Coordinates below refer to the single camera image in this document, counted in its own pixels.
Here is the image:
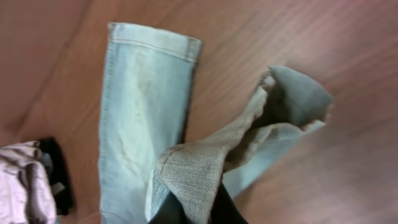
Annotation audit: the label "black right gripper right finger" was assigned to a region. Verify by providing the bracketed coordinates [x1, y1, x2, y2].
[210, 184, 248, 224]

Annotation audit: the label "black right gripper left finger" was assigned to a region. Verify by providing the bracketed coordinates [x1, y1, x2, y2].
[149, 192, 188, 224]

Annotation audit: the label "light blue denim shorts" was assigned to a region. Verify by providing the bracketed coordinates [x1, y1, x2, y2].
[98, 23, 333, 223]

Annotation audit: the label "black folded garment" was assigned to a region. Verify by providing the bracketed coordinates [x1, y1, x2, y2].
[39, 138, 73, 216]

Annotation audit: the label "beige folded trousers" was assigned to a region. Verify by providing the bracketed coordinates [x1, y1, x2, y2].
[1, 141, 57, 224]

